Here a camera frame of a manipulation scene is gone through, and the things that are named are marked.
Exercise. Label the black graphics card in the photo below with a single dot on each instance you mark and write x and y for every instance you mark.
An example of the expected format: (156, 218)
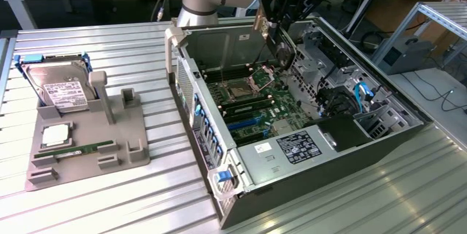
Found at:
(283, 51)

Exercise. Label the open black PC case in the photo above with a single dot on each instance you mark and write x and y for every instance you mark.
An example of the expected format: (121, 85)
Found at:
(364, 160)

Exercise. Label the blue expansion slot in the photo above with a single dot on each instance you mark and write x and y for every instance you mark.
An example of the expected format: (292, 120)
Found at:
(241, 124)

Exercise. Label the black expansion slot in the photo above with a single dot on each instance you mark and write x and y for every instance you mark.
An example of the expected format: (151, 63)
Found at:
(251, 137)

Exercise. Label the green motherboard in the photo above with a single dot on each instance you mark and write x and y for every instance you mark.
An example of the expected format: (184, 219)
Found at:
(280, 108)

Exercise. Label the open socket cover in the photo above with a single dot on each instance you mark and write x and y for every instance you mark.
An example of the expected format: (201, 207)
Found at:
(263, 76)

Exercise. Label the grey box device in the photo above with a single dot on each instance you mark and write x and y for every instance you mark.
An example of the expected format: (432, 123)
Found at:
(408, 56)

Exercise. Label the grey parts rack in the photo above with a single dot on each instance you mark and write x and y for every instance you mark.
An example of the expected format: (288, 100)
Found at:
(91, 163)

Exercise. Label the blue case latch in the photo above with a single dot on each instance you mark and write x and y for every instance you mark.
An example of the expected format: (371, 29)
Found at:
(221, 177)

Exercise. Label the blue disk caddy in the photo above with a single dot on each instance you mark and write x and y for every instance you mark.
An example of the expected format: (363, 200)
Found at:
(32, 59)

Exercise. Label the green loose RAM stick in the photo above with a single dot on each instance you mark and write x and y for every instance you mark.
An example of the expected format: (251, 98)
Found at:
(84, 149)

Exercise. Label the black stand pole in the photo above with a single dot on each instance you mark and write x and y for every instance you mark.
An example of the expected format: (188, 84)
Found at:
(368, 3)

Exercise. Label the black plastic shroud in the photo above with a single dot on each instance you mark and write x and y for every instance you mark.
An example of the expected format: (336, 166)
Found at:
(343, 133)

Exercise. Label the black fitted RAM stick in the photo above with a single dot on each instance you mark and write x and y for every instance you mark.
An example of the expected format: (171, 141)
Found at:
(248, 107)

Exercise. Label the metal disk bay cage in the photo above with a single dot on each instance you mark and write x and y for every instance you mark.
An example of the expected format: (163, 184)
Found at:
(311, 70)

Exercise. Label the silver hard disk drive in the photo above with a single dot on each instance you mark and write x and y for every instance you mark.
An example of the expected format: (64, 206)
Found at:
(55, 81)

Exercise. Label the grey power supply unit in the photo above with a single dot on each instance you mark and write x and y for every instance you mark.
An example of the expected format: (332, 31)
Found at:
(263, 163)

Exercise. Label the aluminium frame rack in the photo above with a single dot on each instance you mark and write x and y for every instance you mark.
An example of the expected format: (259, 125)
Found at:
(448, 12)

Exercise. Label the silver CPU chip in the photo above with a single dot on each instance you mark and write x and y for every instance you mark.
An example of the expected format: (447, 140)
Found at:
(55, 135)

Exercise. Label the metal CPU socket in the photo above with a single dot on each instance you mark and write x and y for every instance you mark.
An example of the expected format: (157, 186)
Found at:
(239, 91)

